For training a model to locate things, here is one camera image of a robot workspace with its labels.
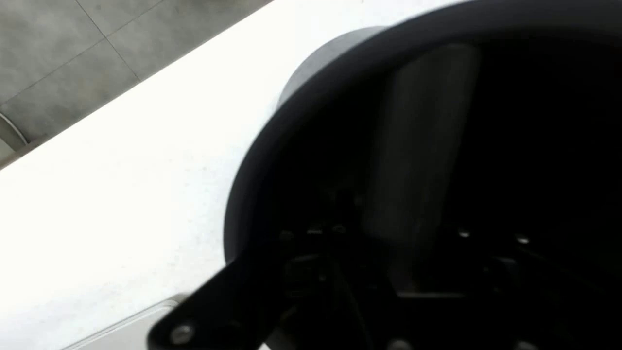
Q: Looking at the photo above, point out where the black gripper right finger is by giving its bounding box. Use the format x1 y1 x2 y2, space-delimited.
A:
452 222 622 350

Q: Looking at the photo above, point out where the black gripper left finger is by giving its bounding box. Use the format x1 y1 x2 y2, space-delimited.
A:
145 243 365 350

